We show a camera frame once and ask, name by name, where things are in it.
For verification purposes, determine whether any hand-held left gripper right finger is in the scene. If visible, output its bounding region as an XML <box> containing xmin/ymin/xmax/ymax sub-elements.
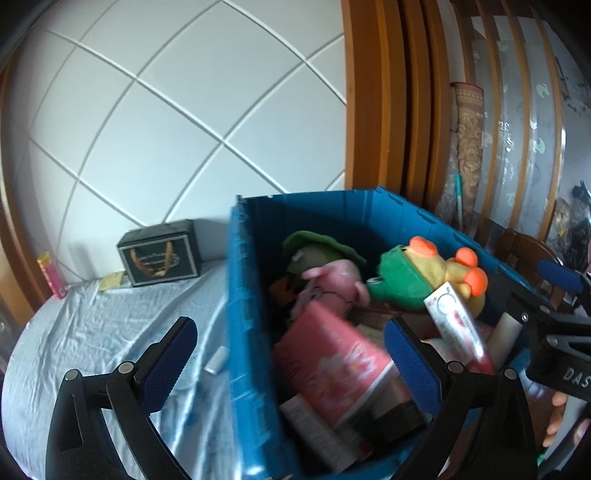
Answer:
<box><xmin>384</xmin><ymin>318</ymin><xmax>539</xmax><ymax>480</ymax></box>

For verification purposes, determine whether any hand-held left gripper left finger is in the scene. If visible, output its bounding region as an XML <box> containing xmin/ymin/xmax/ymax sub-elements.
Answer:
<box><xmin>46</xmin><ymin>316</ymin><xmax>198</xmax><ymax>480</ymax></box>

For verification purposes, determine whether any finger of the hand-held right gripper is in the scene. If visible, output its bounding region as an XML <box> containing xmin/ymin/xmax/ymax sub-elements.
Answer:
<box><xmin>538</xmin><ymin>259</ymin><xmax>585</xmax><ymax>296</ymax></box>
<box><xmin>505</xmin><ymin>292</ymin><xmax>591</xmax><ymax>339</ymax></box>

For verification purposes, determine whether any white paper roll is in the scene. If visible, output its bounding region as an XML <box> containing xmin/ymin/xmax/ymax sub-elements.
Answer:
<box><xmin>489</xmin><ymin>311</ymin><xmax>523</xmax><ymax>366</ymax></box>

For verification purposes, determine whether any white pink long box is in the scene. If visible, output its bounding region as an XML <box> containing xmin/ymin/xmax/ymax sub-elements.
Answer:
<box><xmin>424</xmin><ymin>282</ymin><xmax>498</xmax><ymax>376</ymax></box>

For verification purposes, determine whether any pink floral tissue pack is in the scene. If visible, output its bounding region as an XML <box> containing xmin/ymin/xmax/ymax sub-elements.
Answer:
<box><xmin>274</xmin><ymin>302</ymin><xmax>400</xmax><ymax>433</ymax></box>

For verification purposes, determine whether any green yellow frog plush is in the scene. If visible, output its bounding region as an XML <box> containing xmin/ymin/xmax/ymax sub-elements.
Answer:
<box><xmin>367</xmin><ymin>236</ymin><xmax>489</xmax><ymax>319</ymax></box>

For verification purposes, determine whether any blue plastic crate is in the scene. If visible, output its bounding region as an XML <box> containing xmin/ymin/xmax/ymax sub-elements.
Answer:
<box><xmin>228</xmin><ymin>186</ymin><xmax>555</xmax><ymax>479</ymax></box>

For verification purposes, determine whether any pink teal pig plush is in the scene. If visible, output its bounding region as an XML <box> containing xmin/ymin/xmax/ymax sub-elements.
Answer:
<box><xmin>290</xmin><ymin>258</ymin><xmax>370</xmax><ymax>324</ymax></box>

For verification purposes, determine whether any white red medicine box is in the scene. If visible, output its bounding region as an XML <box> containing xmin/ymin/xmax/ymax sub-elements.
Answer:
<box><xmin>279</xmin><ymin>394</ymin><xmax>362</xmax><ymax>472</ymax></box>

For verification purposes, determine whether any person's right hand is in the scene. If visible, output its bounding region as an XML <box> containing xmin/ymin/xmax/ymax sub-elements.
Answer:
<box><xmin>542</xmin><ymin>391</ymin><xmax>588</xmax><ymax>449</ymax></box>

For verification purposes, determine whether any wooden chair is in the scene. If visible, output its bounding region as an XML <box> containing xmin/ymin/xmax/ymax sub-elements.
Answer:
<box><xmin>480</xmin><ymin>220</ymin><xmax>575</xmax><ymax>315</ymax></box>

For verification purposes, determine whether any slim white box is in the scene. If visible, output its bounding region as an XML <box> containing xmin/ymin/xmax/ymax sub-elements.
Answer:
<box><xmin>204</xmin><ymin>347</ymin><xmax>230</xmax><ymax>374</ymax></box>

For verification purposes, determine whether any pile of bagged clutter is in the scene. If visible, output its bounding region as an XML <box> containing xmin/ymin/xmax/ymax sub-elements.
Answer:
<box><xmin>551</xmin><ymin>182</ymin><xmax>591</xmax><ymax>278</ymax></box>

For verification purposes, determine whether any blue striped tablecloth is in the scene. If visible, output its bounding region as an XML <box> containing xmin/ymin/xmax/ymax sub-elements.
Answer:
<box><xmin>0</xmin><ymin>263</ymin><xmax>241</xmax><ymax>480</ymax></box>

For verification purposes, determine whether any black gift box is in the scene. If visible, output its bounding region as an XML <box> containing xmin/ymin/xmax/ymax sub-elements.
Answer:
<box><xmin>116</xmin><ymin>219</ymin><xmax>204</xmax><ymax>288</ymax></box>

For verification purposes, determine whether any teal stick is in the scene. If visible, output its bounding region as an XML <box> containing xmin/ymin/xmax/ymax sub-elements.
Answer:
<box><xmin>454</xmin><ymin>174</ymin><xmax>465</xmax><ymax>232</ymax></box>

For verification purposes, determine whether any pink yellow tube can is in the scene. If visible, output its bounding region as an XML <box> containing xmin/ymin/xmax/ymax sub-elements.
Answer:
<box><xmin>37</xmin><ymin>252</ymin><xmax>68</xmax><ymax>299</ymax></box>

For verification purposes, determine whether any green hat plush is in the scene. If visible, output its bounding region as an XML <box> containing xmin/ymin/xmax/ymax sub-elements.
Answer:
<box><xmin>283</xmin><ymin>231</ymin><xmax>368</xmax><ymax>278</ymax></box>

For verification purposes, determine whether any rolled patterned carpet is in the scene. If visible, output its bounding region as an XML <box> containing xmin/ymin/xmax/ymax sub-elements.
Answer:
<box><xmin>436</xmin><ymin>82</ymin><xmax>485</xmax><ymax>223</ymax></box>

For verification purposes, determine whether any wooden frosted glass screen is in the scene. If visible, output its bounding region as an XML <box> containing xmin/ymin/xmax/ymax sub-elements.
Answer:
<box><xmin>464</xmin><ymin>0</ymin><xmax>570</xmax><ymax>237</ymax></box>

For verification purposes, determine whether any curved wooden wall frame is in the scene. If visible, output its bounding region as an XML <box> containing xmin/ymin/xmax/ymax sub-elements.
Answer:
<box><xmin>0</xmin><ymin>60</ymin><xmax>51</xmax><ymax>315</ymax></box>

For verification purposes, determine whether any wooden wall pillar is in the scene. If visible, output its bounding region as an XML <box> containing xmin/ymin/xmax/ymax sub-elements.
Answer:
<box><xmin>342</xmin><ymin>0</ymin><xmax>452</xmax><ymax>209</ymax></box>

